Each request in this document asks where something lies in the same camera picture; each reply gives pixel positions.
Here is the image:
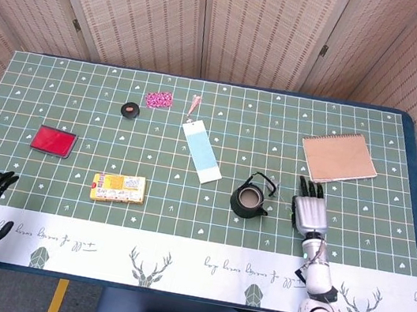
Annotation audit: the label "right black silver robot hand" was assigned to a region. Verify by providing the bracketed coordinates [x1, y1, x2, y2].
[285, 174, 336, 240]

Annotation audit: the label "black cast iron teapot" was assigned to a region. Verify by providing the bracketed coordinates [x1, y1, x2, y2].
[227, 167, 283, 224]

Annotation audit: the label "black round teapot lid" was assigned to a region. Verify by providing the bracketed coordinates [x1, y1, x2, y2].
[119, 100, 142, 120]

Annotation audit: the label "brown spiral notebook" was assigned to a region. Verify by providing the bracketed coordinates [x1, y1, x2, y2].
[295, 124, 385, 194]

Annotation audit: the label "red black ink pad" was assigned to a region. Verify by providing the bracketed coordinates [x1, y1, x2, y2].
[28, 123, 79, 160]

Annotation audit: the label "blue white bookmark with tassel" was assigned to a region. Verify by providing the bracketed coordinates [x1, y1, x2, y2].
[172, 92, 236, 189]

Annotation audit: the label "green grid deer tablecloth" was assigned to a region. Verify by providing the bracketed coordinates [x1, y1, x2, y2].
[0, 45, 417, 312]

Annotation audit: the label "yellow cardboard box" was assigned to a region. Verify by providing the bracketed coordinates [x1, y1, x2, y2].
[88, 168, 148, 209]

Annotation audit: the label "woven folding screen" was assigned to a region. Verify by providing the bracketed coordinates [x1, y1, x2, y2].
[0, 0, 417, 216]

